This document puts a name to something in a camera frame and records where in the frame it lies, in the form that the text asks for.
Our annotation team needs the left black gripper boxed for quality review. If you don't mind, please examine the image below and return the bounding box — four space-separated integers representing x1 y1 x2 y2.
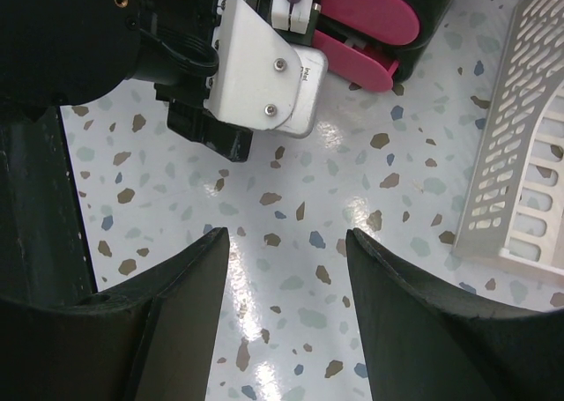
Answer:
0 0 318 305

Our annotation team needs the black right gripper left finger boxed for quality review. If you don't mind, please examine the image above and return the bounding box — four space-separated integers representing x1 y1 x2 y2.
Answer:
1 227 229 400

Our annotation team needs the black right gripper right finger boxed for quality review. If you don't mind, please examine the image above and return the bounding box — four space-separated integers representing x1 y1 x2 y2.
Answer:
345 228 563 400

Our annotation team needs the black drawer cabinet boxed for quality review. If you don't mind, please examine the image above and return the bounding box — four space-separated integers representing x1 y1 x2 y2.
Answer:
315 0 453 85

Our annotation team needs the white plastic file organizer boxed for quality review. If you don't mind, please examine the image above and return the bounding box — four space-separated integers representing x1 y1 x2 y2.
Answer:
453 0 563 286

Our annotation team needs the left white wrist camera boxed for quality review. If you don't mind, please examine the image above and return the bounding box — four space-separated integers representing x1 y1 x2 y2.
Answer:
203 0 328 138

